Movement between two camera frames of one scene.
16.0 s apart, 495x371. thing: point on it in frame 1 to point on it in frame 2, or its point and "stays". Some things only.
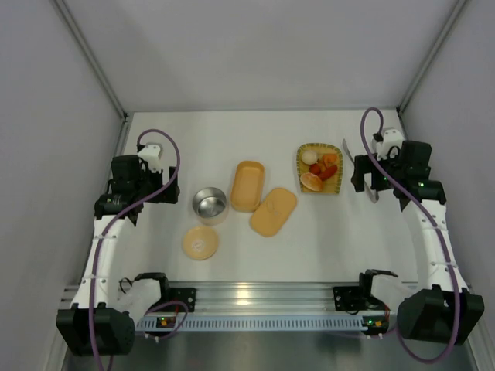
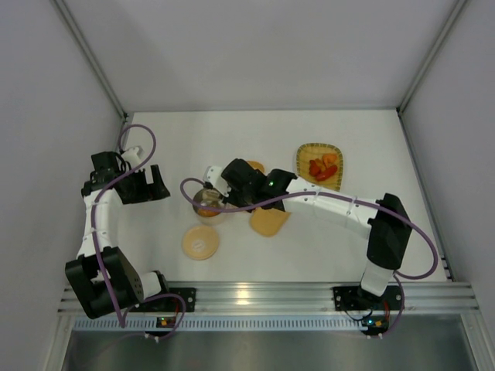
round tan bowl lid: [200, 243] stays
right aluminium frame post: [455, 13] stays
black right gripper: [360, 174] to [235, 194]
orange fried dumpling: [329, 158] stays
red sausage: [329, 172] stays
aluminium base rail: [227, 297] stays
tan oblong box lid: [270, 217] stays
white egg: [309, 158] to [212, 198]
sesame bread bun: [312, 181] to [207, 213]
